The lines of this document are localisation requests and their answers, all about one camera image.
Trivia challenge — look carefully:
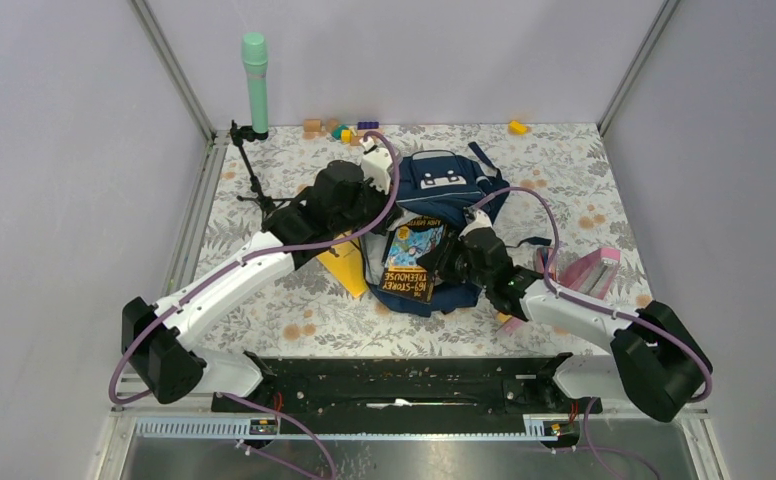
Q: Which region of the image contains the slotted metal cable rail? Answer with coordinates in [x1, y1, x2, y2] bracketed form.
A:
[135, 409, 579, 441]

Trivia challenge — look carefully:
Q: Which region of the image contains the yellow block far right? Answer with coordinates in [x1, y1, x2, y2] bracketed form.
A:
[507, 120, 530, 135]

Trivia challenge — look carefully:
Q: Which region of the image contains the black tripod stand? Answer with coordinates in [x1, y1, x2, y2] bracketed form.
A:
[229, 120, 292, 217]

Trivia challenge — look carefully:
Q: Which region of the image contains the yellow book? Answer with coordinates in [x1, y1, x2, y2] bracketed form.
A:
[317, 239, 368, 299]

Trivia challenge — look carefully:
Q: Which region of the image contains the green microphone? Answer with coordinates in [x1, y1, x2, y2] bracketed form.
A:
[241, 32, 269, 140]

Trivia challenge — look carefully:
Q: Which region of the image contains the pink highlighter pen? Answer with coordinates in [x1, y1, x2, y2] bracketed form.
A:
[497, 318, 525, 336]

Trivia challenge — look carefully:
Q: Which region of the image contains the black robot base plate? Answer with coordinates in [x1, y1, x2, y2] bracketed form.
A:
[247, 354, 602, 422]

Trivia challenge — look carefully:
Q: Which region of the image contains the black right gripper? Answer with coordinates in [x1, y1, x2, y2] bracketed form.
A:
[417, 228, 492, 290]

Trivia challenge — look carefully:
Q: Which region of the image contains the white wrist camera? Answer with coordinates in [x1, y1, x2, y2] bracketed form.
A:
[360, 137, 395, 195]
[459, 209, 496, 243]

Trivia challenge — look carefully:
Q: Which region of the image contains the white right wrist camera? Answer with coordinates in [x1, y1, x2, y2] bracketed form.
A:
[459, 209, 496, 243]

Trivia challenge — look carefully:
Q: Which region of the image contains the teal toy block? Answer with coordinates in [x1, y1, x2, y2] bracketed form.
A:
[331, 124, 349, 140]

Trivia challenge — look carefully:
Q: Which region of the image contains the colourful treehouse storey book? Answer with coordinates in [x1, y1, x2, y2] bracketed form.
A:
[378, 216, 445, 304]

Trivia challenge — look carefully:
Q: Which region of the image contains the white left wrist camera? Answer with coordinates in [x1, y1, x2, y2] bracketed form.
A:
[360, 137, 395, 195]

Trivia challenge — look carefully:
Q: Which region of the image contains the pink box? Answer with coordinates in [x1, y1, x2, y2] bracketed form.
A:
[558, 247, 621, 300]

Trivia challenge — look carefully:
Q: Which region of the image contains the light wooden cube block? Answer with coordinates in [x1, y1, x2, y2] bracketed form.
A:
[302, 118, 323, 133]

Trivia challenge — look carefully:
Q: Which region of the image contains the purple studded toy brick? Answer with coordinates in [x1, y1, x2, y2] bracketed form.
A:
[357, 121, 380, 130]

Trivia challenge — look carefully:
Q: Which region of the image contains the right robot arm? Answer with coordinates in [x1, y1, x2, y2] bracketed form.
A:
[418, 228, 712, 423]

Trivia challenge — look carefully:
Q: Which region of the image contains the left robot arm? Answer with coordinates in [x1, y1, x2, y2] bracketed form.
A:
[109, 152, 399, 411]

